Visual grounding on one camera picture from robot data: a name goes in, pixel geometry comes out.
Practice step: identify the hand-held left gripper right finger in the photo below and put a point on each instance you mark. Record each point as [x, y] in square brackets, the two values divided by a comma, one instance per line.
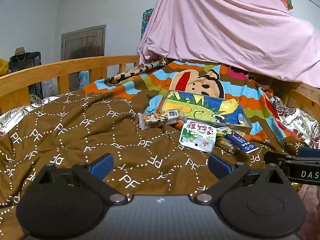
[218, 165]

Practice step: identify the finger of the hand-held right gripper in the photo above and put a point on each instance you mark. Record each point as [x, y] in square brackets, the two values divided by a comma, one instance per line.
[275, 158]
[310, 152]

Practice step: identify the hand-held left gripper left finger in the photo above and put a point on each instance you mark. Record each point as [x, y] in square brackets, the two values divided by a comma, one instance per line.
[102, 166]

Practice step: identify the clear floss cake packet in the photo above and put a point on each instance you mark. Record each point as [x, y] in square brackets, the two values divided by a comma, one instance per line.
[226, 146]

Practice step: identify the blue and white packet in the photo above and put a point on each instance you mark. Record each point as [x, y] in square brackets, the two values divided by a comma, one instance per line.
[241, 142]

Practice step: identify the yellow stick packet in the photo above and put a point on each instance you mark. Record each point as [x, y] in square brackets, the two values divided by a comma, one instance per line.
[223, 133]

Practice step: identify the white and green packet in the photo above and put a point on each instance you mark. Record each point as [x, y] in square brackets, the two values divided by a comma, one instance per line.
[197, 136]

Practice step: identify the grey cardboard box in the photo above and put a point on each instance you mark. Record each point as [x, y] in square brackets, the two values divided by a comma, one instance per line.
[215, 123]

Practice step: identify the orange snack packet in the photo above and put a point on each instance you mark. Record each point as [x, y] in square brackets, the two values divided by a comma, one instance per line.
[180, 125]

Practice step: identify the clear nut bar packet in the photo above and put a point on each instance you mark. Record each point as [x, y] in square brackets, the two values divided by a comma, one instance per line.
[160, 118]

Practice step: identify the floral satin sheet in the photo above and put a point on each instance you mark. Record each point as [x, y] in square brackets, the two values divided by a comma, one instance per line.
[15, 115]
[297, 117]

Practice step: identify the brown patterned quilt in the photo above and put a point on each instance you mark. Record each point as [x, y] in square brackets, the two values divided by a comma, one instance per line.
[75, 130]

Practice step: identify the wooden bed headboard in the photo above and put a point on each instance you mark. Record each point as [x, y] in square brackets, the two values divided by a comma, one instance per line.
[307, 92]

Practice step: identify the floral print bag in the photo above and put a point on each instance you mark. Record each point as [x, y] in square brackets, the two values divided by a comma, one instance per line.
[83, 79]

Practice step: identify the white plastic bag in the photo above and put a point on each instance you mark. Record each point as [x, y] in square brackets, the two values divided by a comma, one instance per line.
[50, 88]

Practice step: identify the black plastic crate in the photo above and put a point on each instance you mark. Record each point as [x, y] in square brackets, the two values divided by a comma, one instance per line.
[36, 88]
[27, 61]

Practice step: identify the striped cartoon blanket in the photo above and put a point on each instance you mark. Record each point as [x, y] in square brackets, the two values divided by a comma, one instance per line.
[160, 80]

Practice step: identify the grey wooden door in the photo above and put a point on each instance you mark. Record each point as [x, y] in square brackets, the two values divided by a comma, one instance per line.
[83, 42]

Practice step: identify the pink sheet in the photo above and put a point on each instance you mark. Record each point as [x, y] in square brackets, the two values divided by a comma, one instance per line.
[225, 30]

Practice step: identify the yellow bag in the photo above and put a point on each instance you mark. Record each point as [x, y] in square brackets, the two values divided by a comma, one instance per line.
[3, 67]

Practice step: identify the straw hat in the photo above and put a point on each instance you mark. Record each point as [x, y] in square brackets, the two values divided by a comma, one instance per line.
[20, 51]

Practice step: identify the wooden bed rail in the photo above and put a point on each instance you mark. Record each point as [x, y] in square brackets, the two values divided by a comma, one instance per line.
[50, 70]

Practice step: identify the floral wall poster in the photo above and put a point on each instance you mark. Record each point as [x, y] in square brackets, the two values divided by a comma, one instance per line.
[285, 1]
[147, 21]

